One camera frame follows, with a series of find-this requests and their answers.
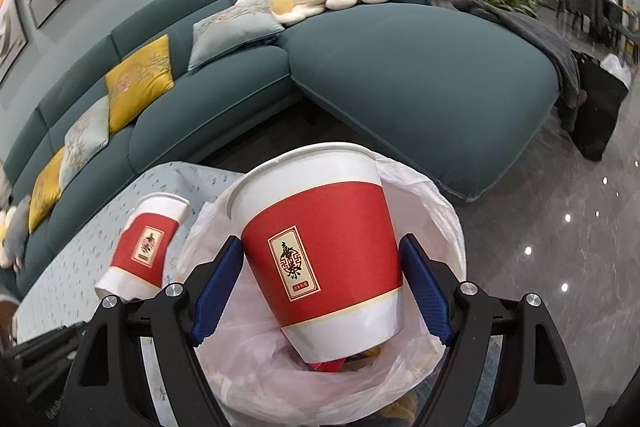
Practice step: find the teal sofa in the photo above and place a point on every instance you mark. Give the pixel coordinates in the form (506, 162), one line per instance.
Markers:
(400, 82)

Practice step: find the red and white paper cup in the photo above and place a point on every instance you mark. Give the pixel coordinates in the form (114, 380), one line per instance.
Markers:
(145, 242)
(340, 227)

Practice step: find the large yellow embroidered cushion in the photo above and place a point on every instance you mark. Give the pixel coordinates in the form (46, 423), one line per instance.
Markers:
(140, 82)

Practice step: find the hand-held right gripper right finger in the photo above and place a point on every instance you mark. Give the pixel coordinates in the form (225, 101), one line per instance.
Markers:
(425, 292)

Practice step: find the small yellow cushion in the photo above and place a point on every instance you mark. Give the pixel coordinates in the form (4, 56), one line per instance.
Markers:
(45, 192)

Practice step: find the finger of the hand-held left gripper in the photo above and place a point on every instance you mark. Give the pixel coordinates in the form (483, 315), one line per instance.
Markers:
(50, 339)

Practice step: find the grey embroidered cushion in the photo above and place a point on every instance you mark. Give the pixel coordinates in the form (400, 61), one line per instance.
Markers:
(85, 142)
(232, 34)

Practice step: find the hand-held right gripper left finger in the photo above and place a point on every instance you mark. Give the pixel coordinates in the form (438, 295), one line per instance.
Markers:
(217, 292)

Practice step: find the floral tablecloth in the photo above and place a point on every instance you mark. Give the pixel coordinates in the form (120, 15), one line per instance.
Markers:
(70, 267)

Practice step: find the dark dining chairs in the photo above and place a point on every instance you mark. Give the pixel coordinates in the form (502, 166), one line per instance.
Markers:
(590, 7)

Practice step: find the black bag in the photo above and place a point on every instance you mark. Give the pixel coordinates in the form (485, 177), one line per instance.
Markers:
(597, 112)

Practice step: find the grey blanket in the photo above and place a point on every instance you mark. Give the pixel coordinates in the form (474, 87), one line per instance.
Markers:
(540, 47)

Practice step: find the white shopping bag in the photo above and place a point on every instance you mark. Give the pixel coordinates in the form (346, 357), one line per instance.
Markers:
(617, 69)

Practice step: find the trash bin with white liner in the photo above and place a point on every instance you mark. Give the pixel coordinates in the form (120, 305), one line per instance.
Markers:
(430, 217)

